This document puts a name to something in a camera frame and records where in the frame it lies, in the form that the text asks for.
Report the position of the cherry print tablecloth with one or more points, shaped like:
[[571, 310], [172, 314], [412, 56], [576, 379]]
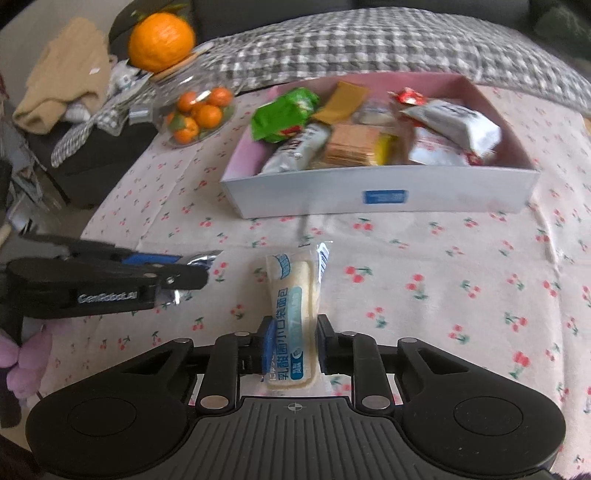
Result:
[[415, 258]]

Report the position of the glass jar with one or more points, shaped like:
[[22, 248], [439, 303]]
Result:
[[180, 87]]

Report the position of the grey checkered quilt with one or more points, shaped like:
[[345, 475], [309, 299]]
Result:
[[369, 41]]

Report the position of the orange yellow snack packet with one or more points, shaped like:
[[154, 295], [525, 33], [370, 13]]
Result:
[[344, 99]]

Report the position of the white foil snack packet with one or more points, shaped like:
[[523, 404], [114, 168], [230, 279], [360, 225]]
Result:
[[457, 122]]

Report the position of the pink cardboard box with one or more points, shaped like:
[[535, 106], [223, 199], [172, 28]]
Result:
[[323, 189]]

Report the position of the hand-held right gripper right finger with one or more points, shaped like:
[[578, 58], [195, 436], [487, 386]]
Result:
[[325, 348]]

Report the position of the grey plaid sofa cover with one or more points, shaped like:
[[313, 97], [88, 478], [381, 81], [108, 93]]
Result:
[[106, 115]]

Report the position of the clear bread packet blue label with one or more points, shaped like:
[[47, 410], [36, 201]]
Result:
[[293, 304], [376, 113]]

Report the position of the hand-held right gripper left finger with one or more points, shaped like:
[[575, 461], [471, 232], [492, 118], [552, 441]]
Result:
[[266, 348]]

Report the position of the green snack packet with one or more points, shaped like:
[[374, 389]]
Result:
[[281, 115]]

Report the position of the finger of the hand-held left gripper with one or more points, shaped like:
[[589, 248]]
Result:
[[152, 259], [184, 278]]

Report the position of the cork jar lid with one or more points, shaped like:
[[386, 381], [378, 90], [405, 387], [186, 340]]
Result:
[[173, 69]]

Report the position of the person's left forearm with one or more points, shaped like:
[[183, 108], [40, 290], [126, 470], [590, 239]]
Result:
[[30, 355]]

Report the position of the silver foil snack packet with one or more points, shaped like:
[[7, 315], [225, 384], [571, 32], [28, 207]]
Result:
[[205, 259]]

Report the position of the cluster of small mandarins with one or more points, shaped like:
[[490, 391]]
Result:
[[207, 115]]

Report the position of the beige cloth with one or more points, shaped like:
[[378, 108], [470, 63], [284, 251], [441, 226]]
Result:
[[60, 78]]

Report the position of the white printed garment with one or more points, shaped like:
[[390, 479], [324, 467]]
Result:
[[122, 78]]

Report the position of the large orange with leaves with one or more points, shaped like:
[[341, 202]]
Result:
[[161, 39]]

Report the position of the clear wafer biscuit packet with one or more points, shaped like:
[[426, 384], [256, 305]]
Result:
[[355, 145]]

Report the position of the pink wafer packet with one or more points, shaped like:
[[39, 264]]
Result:
[[434, 150]]

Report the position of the small red snack packet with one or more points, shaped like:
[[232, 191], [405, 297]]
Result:
[[411, 97]]

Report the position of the green branch print pillow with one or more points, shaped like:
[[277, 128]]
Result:
[[563, 18]]

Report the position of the dark grey sofa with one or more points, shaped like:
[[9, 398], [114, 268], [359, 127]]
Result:
[[92, 175]]

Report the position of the silver cookie packet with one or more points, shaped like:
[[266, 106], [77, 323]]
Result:
[[295, 147]]

